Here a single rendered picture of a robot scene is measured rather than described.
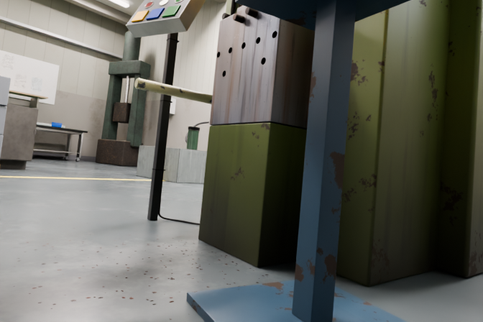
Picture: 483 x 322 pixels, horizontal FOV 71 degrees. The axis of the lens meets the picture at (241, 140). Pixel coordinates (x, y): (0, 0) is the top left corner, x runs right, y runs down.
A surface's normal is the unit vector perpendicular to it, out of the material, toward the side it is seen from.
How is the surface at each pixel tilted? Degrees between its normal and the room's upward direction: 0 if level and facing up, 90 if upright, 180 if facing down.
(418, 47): 90
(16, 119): 90
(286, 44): 90
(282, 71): 90
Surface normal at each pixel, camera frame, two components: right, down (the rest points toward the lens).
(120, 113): -0.43, -0.10
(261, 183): -0.79, -0.11
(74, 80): 0.76, 0.03
